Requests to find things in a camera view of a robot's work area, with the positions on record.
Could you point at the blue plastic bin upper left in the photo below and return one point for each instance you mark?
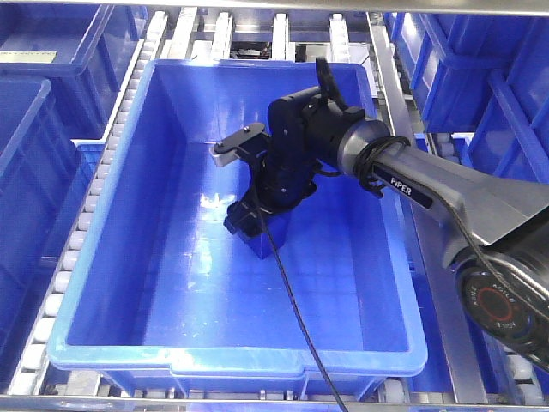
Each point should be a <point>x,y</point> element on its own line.
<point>84,50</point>

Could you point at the blue plastic bin centre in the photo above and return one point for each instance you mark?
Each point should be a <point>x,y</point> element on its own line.
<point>163,296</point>

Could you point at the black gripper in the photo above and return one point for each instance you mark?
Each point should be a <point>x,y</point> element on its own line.
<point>306,130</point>

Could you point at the blue plastic bin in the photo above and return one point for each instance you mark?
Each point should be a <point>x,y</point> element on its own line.
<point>447,59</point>
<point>163,296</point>
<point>38,164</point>
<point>84,50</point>
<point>512,138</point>

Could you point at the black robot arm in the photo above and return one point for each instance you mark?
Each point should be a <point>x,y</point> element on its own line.
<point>495,231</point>

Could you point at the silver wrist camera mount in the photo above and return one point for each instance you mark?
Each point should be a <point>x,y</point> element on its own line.
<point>246,144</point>

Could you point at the blue plastic bin upper right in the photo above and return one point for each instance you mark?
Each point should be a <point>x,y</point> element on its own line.
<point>447,59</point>

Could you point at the blue plastic block part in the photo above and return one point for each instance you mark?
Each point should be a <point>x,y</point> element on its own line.
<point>263,244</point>

